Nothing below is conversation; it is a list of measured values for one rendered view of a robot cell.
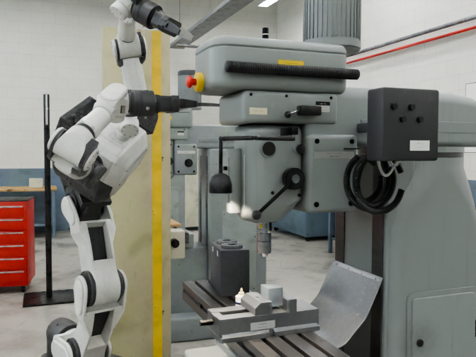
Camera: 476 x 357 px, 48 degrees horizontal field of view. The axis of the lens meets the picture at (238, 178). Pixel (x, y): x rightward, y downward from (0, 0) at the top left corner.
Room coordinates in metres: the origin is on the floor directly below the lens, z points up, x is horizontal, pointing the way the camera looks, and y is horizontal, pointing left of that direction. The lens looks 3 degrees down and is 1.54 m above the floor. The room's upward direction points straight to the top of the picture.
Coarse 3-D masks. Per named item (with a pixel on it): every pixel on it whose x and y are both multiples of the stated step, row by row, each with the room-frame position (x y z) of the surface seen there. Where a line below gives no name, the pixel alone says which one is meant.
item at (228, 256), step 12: (228, 240) 2.27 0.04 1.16; (216, 252) 2.17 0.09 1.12; (228, 252) 2.09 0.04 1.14; (240, 252) 2.11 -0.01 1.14; (216, 264) 2.17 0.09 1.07; (228, 264) 2.09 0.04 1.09; (240, 264) 2.11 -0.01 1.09; (216, 276) 2.17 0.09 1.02; (228, 276) 2.09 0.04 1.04; (240, 276) 2.11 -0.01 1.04; (216, 288) 2.17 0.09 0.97; (228, 288) 2.09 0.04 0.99; (240, 288) 2.11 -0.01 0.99
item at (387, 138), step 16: (368, 96) 1.56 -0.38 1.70; (384, 96) 1.50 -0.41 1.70; (400, 96) 1.52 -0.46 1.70; (416, 96) 1.54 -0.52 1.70; (432, 96) 1.56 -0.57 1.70; (368, 112) 1.56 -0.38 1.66; (384, 112) 1.50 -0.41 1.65; (400, 112) 1.52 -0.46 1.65; (416, 112) 1.54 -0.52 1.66; (432, 112) 1.56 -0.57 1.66; (368, 128) 1.56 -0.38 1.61; (384, 128) 1.50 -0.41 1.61; (400, 128) 1.52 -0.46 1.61; (416, 128) 1.54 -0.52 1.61; (432, 128) 1.56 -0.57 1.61; (368, 144) 1.56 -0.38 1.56; (384, 144) 1.50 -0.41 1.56; (400, 144) 1.52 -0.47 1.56; (416, 144) 1.54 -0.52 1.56; (432, 144) 1.56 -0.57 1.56; (384, 160) 1.51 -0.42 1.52; (400, 160) 1.53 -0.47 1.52; (416, 160) 1.55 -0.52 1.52; (432, 160) 1.57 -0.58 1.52
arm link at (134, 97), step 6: (132, 90) 1.76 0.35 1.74; (138, 90) 1.76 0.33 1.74; (126, 96) 1.73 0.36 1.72; (132, 96) 1.74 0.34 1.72; (138, 96) 1.74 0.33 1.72; (120, 102) 1.72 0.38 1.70; (126, 102) 1.72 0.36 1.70; (132, 102) 1.73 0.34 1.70; (138, 102) 1.73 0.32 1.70; (120, 108) 1.73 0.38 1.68; (126, 108) 1.74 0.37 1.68; (132, 108) 1.74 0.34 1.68; (138, 108) 1.74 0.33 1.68; (120, 114) 1.75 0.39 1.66; (126, 114) 1.75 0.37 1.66; (132, 114) 1.76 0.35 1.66; (138, 114) 1.76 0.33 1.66; (114, 120) 1.76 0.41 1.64; (120, 120) 1.77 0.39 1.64
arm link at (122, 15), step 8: (120, 0) 1.88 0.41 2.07; (128, 0) 1.88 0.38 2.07; (136, 0) 1.84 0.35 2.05; (144, 0) 1.86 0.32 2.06; (112, 8) 1.88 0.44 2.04; (120, 8) 1.86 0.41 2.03; (128, 8) 1.88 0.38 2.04; (136, 8) 1.85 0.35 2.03; (120, 16) 1.89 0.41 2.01; (128, 16) 1.92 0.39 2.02; (136, 16) 1.86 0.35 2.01
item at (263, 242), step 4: (260, 236) 1.76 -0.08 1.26; (264, 236) 1.75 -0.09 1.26; (268, 236) 1.76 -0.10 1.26; (260, 240) 1.76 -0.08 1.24; (264, 240) 1.75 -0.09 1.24; (268, 240) 1.76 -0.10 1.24; (260, 244) 1.76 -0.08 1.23; (264, 244) 1.75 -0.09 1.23; (268, 244) 1.76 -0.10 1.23; (260, 248) 1.76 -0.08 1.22; (264, 248) 1.75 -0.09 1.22; (268, 248) 1.76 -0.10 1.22; (260, 252) 1.76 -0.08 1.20; (264, 252) 1.75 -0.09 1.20; (268, 252) 1.76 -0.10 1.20
